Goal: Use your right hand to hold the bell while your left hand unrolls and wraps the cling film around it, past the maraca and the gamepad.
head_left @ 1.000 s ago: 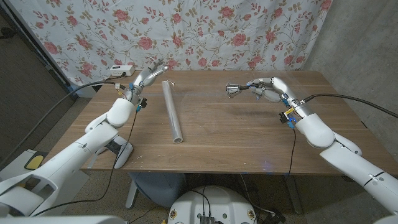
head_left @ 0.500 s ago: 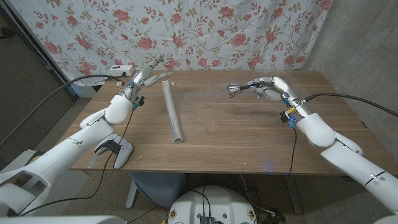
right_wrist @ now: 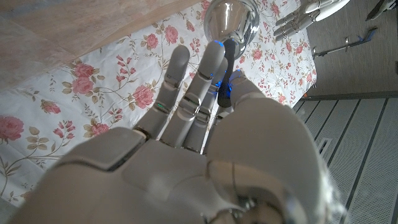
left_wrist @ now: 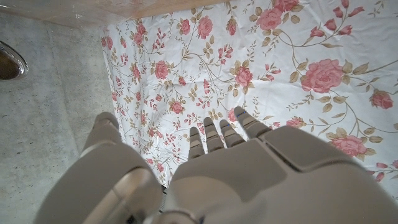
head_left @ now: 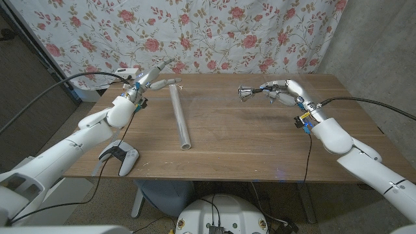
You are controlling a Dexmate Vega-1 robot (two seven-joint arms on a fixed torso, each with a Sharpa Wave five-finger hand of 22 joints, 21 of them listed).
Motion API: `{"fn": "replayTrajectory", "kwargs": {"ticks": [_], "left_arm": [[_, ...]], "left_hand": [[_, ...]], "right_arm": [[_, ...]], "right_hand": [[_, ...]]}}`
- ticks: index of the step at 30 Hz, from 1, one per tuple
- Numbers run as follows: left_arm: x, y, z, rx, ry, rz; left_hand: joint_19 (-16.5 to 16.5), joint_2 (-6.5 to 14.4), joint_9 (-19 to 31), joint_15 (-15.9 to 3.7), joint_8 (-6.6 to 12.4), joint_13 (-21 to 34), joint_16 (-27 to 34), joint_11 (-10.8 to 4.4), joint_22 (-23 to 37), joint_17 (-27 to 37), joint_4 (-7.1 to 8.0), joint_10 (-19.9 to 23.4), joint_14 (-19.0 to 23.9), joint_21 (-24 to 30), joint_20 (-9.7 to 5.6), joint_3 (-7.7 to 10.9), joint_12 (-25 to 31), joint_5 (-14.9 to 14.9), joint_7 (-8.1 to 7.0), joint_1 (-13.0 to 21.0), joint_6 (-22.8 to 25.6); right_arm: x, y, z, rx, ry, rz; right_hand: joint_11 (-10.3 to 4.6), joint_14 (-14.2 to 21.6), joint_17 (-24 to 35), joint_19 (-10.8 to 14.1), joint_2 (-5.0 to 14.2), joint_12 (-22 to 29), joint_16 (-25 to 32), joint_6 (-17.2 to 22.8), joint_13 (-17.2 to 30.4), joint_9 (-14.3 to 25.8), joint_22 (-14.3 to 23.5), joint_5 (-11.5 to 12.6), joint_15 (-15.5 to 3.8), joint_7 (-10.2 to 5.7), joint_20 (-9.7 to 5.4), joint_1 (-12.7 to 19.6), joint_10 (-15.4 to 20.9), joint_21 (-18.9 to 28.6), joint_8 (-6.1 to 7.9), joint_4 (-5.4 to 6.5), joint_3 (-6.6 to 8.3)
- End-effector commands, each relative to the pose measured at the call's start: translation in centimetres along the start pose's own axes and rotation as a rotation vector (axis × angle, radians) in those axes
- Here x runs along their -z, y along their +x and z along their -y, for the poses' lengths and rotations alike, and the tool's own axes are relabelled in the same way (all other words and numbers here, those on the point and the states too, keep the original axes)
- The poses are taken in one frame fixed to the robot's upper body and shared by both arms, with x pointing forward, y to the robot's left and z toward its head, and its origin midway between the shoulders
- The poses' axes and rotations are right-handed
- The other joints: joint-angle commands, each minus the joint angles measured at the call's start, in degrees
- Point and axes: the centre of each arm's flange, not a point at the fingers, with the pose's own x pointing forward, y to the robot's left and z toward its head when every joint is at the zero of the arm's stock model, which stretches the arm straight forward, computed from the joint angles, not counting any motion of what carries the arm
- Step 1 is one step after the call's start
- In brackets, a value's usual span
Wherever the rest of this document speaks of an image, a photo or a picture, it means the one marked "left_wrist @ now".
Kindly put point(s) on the floral rose backdrop cloth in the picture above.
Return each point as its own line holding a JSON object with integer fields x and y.
{"x": 264, "y": 77}

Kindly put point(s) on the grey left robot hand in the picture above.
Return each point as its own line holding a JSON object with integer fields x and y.
{"x": 248, "y": 183}

